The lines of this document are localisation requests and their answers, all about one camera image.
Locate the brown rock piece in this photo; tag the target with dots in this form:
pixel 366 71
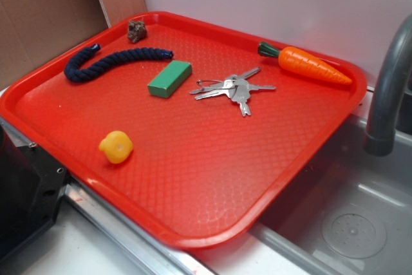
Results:
pixel 136 31

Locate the yellow rubber duck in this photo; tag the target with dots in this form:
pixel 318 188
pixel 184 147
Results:
pixel 116 146

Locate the grey sink basin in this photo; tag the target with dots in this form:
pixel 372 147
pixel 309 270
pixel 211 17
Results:
pixel 346 212

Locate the silver key bunch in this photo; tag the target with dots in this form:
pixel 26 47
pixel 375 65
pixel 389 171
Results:
pixel 236 87

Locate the red plastic tray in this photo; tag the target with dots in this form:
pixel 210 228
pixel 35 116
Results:
pixel 200 173

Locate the grey faucet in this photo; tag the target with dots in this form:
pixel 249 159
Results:
pixel 390 108

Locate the green rectangular block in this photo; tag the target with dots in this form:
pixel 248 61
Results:
pixel 170 79

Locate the orange toy carrot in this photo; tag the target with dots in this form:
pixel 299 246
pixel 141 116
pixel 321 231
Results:
pixel 300 62

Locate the brown cardboard board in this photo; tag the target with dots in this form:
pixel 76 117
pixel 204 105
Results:
pixel 34 32

